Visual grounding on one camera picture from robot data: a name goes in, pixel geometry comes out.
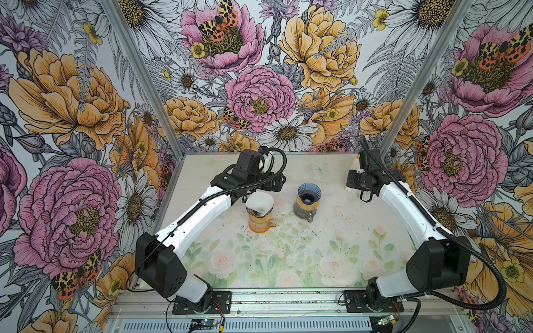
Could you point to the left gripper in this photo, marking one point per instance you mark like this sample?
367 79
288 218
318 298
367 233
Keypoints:
275 188

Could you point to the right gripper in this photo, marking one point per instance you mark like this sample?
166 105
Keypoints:
351 183

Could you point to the single white coffee filter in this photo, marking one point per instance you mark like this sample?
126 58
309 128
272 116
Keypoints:
259 204

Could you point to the orange glass pitcher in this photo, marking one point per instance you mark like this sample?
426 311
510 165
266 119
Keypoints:
261 224

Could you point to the blue glass dripper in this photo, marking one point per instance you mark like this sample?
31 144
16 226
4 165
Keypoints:
309 193

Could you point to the clear grey glass pitcher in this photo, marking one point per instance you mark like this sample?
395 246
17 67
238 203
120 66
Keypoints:
304 214

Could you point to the white coffee filter stack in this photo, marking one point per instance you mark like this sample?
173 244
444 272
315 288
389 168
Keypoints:
354 166

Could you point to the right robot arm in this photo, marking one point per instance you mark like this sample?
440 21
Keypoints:
437 263

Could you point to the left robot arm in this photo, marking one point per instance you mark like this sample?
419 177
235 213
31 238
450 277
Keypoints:
158 257

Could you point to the green circuit board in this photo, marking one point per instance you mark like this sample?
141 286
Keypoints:
203 324

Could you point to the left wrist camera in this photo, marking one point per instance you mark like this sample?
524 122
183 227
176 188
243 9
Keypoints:
250 162

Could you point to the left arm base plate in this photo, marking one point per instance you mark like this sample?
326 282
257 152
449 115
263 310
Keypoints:
217 302

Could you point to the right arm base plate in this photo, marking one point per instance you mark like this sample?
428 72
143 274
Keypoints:
357 301

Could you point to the aluminium mounting rail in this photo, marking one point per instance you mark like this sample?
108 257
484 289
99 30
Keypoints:
284 303

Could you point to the white vented cable duct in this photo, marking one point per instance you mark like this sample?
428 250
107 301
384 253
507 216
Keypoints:
278 324

